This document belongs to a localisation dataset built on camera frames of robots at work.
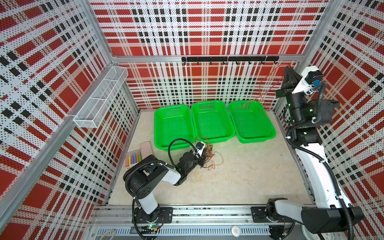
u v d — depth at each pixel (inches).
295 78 19.3
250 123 44.0
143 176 18.8
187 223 28.3
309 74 16.2
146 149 37.9
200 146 29.6
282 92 19.4
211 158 36.8
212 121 45.4
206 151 35.4
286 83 19.7
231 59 35.6
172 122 45.3
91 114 36.6
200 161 30.8
